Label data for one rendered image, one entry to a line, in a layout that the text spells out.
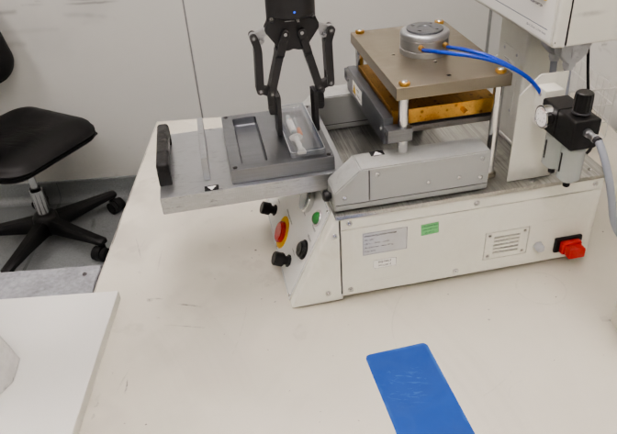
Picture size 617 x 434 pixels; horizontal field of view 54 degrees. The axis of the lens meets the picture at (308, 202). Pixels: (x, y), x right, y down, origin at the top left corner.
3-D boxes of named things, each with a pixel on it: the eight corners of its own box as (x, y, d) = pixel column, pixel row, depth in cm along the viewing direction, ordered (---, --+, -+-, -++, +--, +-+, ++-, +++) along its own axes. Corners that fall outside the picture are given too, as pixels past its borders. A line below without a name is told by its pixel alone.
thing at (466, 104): (445, 73, 115) (449, 24, 110) (498, 124, 97) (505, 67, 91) (356, 85, 113) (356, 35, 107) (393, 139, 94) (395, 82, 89)
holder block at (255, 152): (310, 116, 114) (309, 104, 113) (335, 169, 98) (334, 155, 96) (222, 128, 112) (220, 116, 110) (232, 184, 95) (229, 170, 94)
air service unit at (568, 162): (544, 152, 98) (560, 63, 89) (597, 200, 86) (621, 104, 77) (513, 157, 97) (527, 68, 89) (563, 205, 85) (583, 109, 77)
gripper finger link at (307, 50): (291, 24, 96) (299, 20, 96) (314, 85, 102) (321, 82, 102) (296, 31, 92) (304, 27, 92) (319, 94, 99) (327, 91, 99)
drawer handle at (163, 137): (172, 142, 109) (167, 122, 106) (173, 185, 96) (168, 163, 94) (161, 143, 108) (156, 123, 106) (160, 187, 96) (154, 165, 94)
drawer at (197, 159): (319, 131, 117) (318, 94, 113) (347, 191, 99) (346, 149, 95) (164, 153, 113) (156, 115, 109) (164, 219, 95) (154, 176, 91)
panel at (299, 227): (266, 205, 129) (297, 128, 120) (289, 300, 104) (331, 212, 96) (257, 204, 128) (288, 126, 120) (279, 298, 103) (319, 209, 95)
